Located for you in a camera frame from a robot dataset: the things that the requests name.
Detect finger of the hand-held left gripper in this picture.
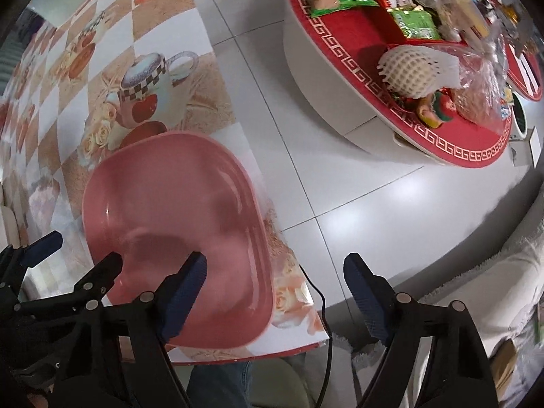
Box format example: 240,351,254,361
0,230,64,292
15,252,125,319

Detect small green packet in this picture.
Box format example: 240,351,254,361
391,6,443,41

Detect small white box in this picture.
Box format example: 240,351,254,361
510,130,542,166

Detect white round container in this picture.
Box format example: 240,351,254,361
508,89,532,137

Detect white foam fruit net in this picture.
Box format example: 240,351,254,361
376,45,462,96

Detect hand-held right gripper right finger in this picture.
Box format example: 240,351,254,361
343,253,500,408

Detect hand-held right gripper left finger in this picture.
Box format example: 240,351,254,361
51,252,209,408

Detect pale green stool seat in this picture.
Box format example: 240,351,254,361
246,357,319,408

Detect red snack box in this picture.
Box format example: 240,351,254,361
342,0,477,49

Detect colourful fruit-shaped toy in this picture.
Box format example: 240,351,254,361
414,91,457,128

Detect round red-topped side table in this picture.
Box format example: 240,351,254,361
283,0,513,170

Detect cardboard box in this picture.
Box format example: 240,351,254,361
489,340,519,396

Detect pink plastic bowl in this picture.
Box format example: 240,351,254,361
82,133,275,349

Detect checkered printed tablecloth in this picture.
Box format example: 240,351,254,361
0,0,330,364

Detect black cable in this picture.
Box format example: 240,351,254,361
300,263,334,408

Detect white fringed blanket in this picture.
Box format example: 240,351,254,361
331,234,544,408

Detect clear plastic bag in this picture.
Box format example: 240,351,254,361
450,21,513,122

